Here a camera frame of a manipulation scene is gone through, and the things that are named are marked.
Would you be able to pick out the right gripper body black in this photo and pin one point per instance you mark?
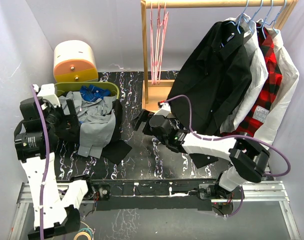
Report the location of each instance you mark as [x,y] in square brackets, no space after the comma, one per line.
[150,128]

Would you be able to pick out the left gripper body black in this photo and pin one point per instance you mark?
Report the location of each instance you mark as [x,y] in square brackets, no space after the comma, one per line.
[58,120]

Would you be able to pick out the grey button shirt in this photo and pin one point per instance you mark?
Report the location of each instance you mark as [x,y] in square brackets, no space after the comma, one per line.
[97,120]

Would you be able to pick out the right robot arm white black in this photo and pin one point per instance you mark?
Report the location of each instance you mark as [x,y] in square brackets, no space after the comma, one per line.
[248,158]

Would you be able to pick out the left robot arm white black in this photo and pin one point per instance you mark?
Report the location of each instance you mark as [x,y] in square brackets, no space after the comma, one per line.
[56,212]

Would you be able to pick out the blue patterned shirt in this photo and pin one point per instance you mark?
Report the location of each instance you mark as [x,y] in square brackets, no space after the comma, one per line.
[92,93]

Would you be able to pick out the black hanging shirt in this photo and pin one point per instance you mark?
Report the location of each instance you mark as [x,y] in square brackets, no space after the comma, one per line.
[213,80]

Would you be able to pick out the red black plaid shirt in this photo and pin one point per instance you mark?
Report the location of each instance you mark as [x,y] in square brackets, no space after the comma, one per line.
[257,115]

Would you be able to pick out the light grey hanging shirt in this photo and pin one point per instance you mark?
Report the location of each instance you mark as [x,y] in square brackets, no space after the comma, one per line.
[259,75]

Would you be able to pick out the white hanging shirt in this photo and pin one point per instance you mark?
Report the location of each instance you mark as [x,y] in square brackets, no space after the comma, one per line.
[290,76]

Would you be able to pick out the wooden clothes rack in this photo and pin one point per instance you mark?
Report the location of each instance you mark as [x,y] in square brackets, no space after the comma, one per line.
[155,91]

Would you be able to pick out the cream orange drawer cabinet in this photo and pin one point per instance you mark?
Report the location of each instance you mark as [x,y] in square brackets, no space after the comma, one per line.
[74,61]

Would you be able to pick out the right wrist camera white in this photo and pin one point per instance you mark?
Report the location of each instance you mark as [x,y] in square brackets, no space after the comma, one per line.
[164,109]

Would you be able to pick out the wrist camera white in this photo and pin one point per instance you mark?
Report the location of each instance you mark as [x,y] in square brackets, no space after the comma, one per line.
[47,92]
[164,109]

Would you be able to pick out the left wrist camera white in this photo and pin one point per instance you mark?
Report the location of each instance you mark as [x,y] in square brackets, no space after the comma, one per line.
[47,92]

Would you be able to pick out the black metal base rail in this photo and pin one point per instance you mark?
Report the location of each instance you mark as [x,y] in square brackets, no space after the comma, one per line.
[149,194]

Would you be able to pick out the aluminium frame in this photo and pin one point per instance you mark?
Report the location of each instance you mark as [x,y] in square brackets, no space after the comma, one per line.
[269,191]

